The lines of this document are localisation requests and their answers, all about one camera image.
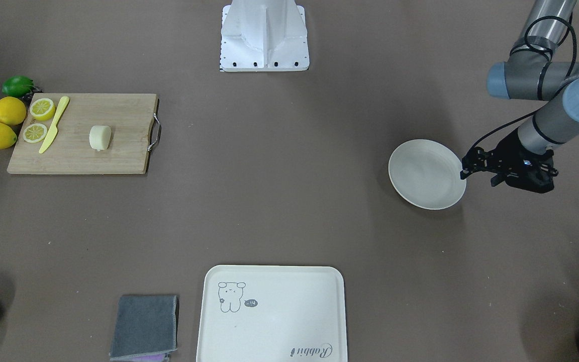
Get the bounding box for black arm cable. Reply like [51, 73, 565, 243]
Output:
[465, 15, 577, 161]

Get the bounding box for cream rabbit tray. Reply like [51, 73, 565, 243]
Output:
[196, 265, 348, 361]

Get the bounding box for wooden cutting board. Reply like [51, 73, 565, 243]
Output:
[7, 93, 159, 174]

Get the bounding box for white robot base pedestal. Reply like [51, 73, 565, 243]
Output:
[219, 1, 310, 72]

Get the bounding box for lemon half slice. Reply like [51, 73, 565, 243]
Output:
[21, 122, 48, 143]
[29, 98, 57, 122]

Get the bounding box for dark purple grapes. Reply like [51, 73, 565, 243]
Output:
[26, 86, 43, 98]

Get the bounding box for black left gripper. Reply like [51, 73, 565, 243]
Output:
[460, 131, 558, 194]

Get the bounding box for green lime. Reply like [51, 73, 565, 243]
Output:
[2, 75, 35, 98]

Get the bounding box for cream round plate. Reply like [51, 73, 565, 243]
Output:
[388, 138, 466, 210]

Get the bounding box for grey folded cloth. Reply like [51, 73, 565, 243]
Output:
[110, 294, 178, 361]

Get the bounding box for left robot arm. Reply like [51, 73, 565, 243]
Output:
[459, 1, 579, 194]

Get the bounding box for yellow plastic knife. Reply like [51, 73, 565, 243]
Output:
[38, 96, 70, 154]

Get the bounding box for white steamed bun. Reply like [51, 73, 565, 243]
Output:
[89, 125, 112, 151]

